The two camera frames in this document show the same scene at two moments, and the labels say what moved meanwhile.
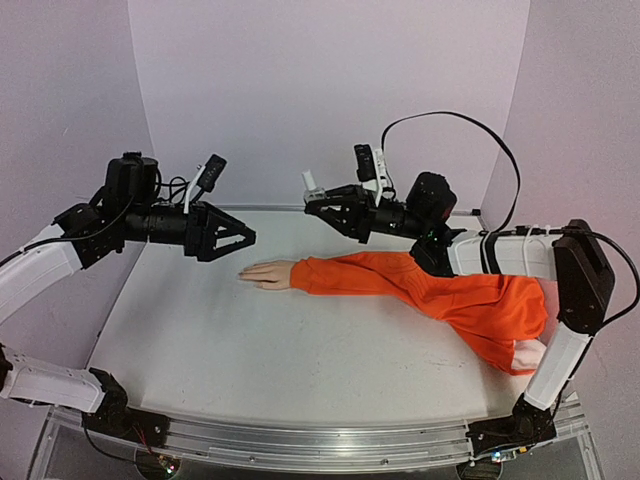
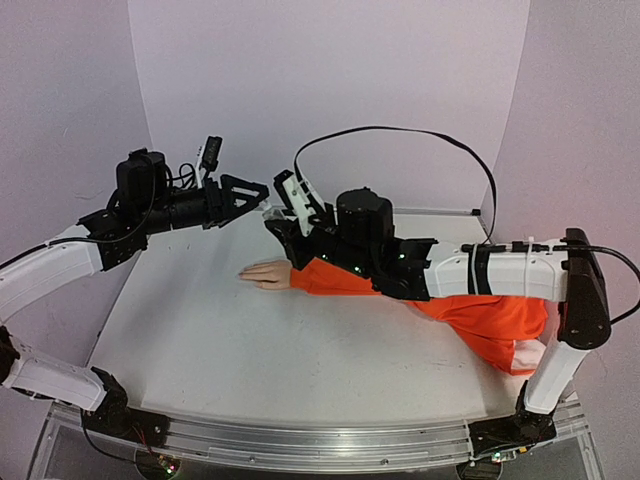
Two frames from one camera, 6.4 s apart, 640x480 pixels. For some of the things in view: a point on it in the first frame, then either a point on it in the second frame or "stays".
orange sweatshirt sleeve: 490,313 stays
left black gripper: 207,219 to 216,200
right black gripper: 360,214 to 292,235
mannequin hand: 273,275 stays
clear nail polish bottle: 314,192 to 273,214
